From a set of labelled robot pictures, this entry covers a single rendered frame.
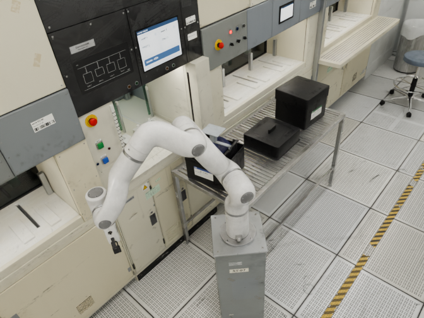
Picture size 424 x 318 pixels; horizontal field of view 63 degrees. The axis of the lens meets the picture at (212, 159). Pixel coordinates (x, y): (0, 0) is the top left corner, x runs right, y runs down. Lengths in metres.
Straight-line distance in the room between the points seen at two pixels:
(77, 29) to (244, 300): 1.68
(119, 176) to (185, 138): 0.29
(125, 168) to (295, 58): 2.47
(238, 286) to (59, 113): 1.30
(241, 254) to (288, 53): 2.21
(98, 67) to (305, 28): 2.08
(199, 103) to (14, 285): 1.43
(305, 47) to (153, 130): 2.34
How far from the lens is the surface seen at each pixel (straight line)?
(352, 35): 4.25
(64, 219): 2.11
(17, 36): 1.61
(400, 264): 2.93
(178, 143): 1.29
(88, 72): 1.77
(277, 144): 2.33
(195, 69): 2.16
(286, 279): 2.67
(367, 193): 3.36
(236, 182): 1.57
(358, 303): 2.66
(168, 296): 2.64
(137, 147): 1.31
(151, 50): 1.96
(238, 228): 1.80
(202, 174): 2.14
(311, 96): 2.58
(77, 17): 1.71
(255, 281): 2.06
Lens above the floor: 2.24
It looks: 38 degrees down
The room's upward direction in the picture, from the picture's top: 5 degrees counter-clockwise
